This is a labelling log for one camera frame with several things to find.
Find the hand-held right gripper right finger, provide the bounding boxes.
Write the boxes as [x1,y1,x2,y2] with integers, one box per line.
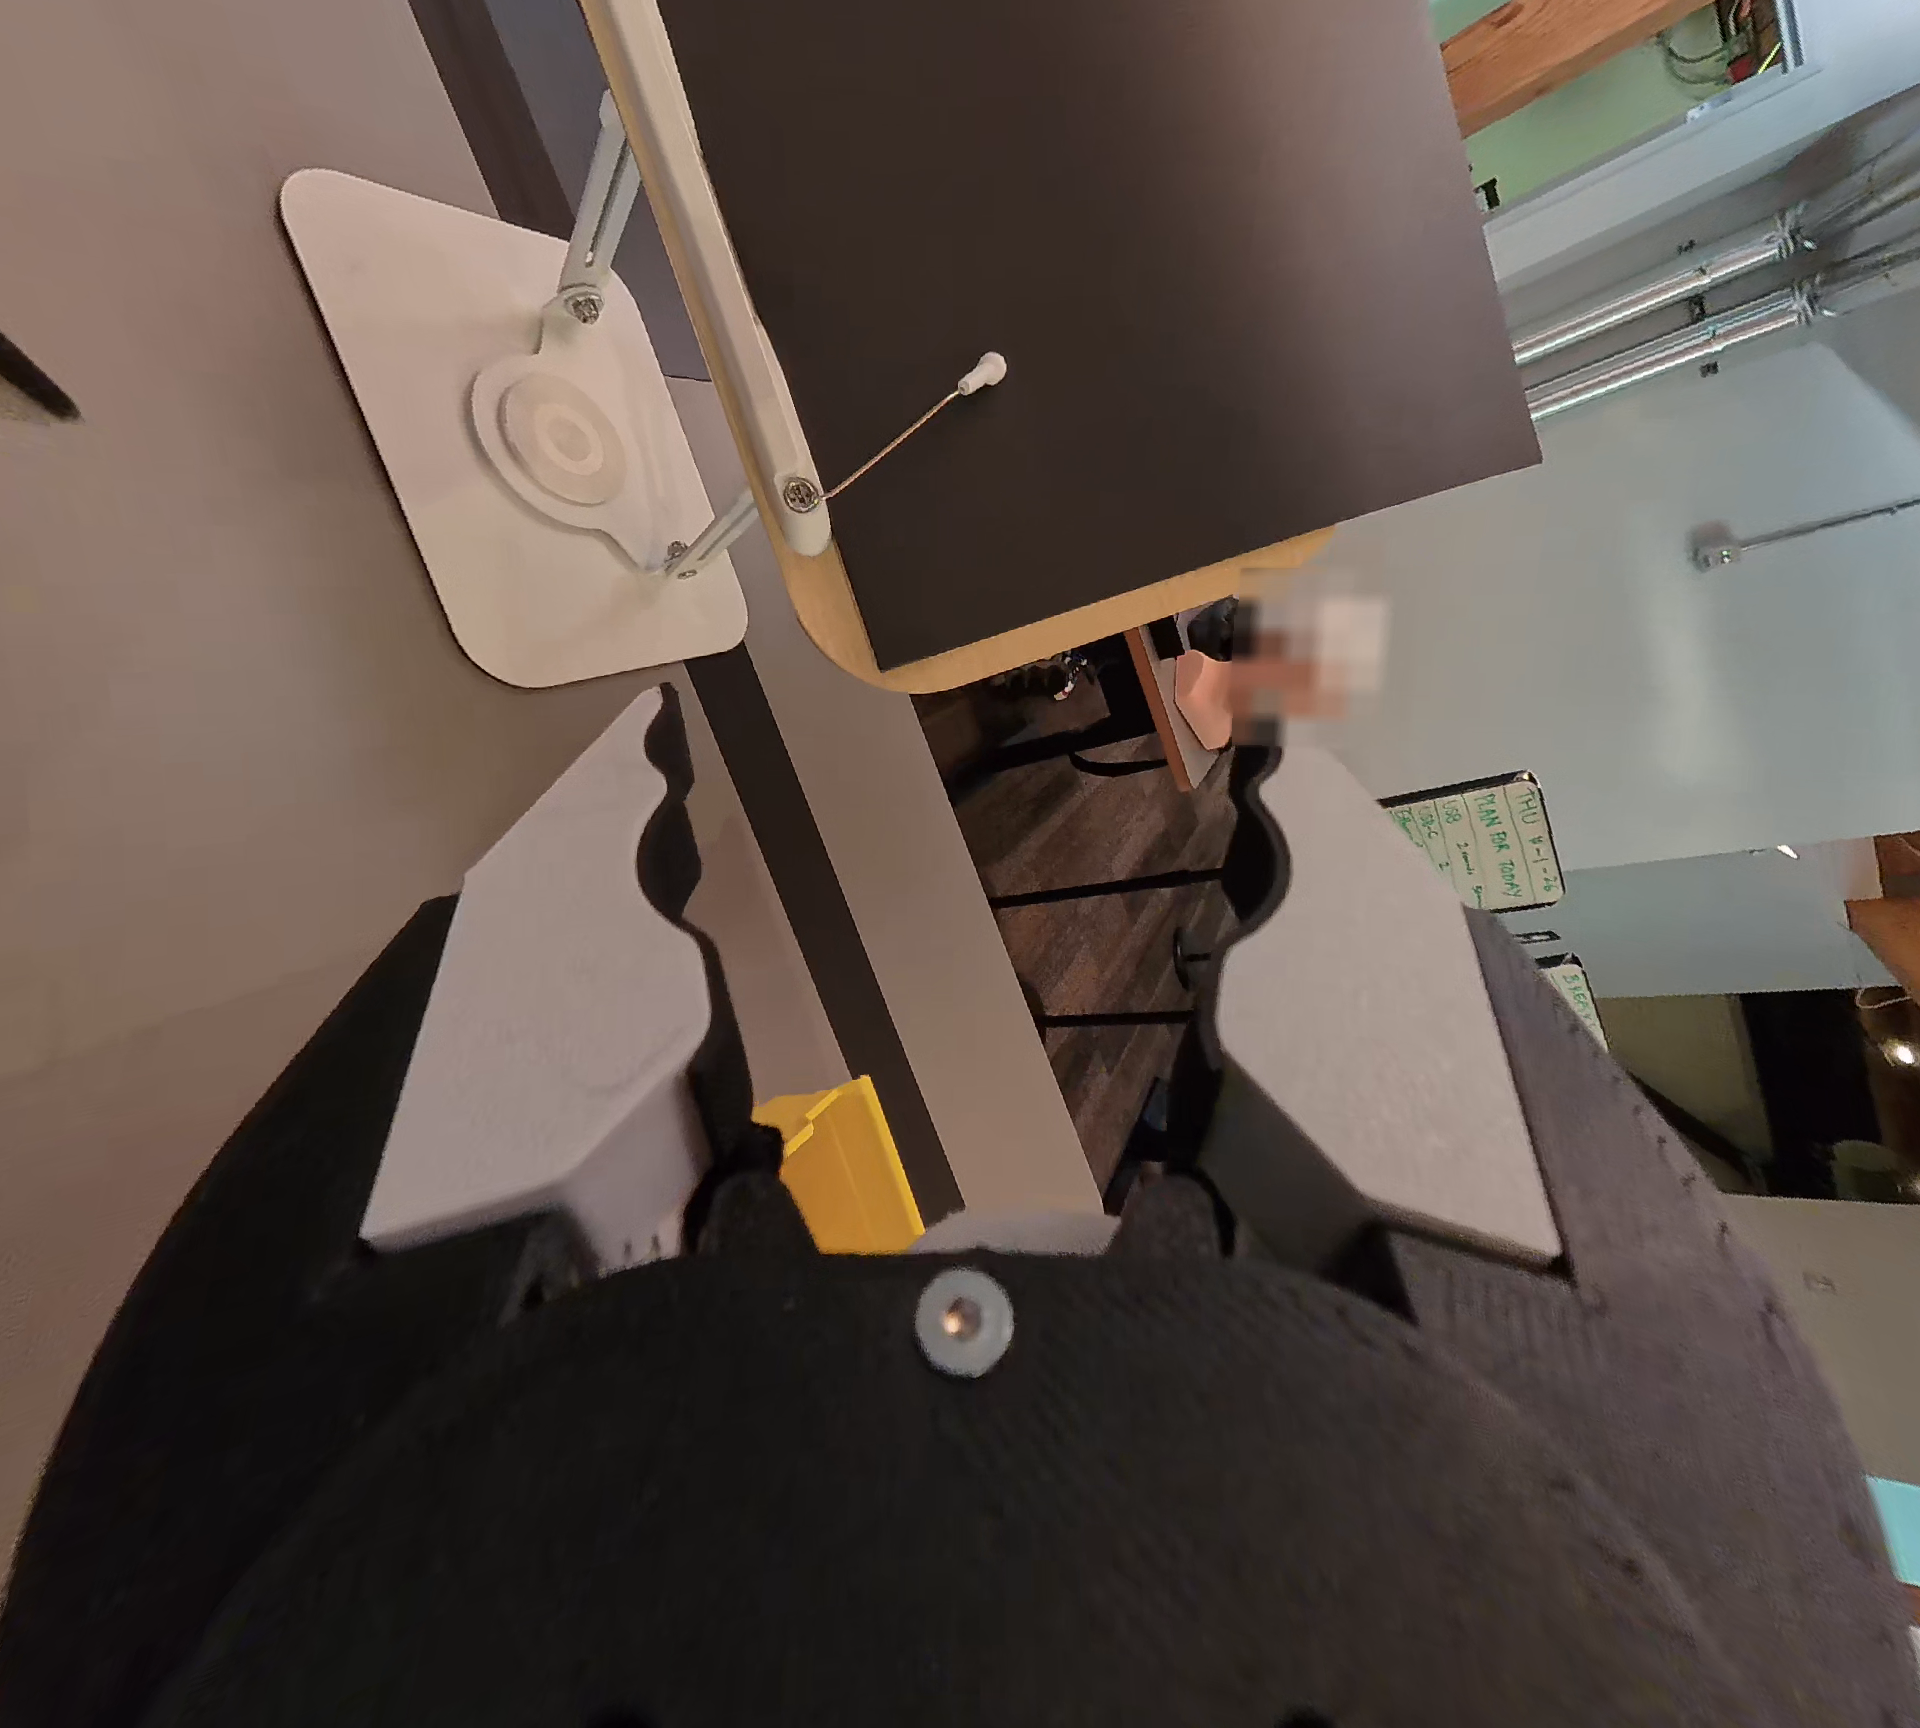
[1195,741,1574,1288]

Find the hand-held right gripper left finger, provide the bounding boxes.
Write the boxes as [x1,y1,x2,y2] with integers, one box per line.
[363,679,755,1280]

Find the yellow plastic bin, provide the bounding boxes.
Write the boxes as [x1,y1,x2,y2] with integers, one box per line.
[747,1070,922,1258]

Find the silver ceiling pipe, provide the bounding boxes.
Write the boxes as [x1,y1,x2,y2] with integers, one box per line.
[1520,254,1920,415]
[1506,207,1920,366]

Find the grey wall conduit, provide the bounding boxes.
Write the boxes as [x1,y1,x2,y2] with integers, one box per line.
[1689,501,1920,574]

